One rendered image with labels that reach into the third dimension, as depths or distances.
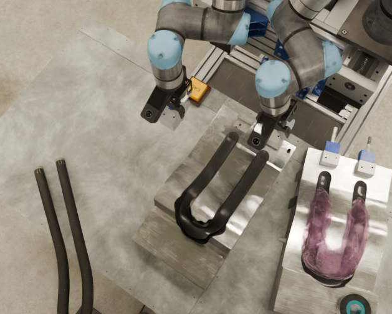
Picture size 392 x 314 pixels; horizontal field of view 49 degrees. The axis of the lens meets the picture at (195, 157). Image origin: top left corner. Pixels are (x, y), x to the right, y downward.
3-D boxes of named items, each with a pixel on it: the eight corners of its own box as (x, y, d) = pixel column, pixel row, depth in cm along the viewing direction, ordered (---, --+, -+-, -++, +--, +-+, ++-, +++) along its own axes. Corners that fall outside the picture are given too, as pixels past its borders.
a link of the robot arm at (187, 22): (206, 15, 109) (199, 53, 105) (162, 9, 109) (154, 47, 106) (206, -6, 101) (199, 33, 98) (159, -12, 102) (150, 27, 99)
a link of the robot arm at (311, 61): (322, 20, 96) (277, 42, 97) (346, 60, 92) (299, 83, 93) (320, 37, 103) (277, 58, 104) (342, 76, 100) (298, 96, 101)
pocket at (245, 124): (238, 118, 138) (239, 113, 135) (252, 126, 137) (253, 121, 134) (230, 129, 137) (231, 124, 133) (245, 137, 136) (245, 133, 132)
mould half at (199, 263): (222, 115, 144) (224, 98, 131) (290, 156, 139) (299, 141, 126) (134, 241, 132) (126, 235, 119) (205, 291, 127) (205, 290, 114)
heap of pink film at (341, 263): (311, 184, 130) (318, 177, 123) (371, 200, 128) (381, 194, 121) (292, 269, 122) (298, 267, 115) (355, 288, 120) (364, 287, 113)
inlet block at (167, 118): (184, 91, 136) (183, 83, 131) (197, 99, 135) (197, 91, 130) (160, 123, 133) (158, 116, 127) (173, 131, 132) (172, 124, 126)
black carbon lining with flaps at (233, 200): (229, 131, 135) (230, 119, 126) (273, 158, 132) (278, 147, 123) (165, 223, 126) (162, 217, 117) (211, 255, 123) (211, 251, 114)
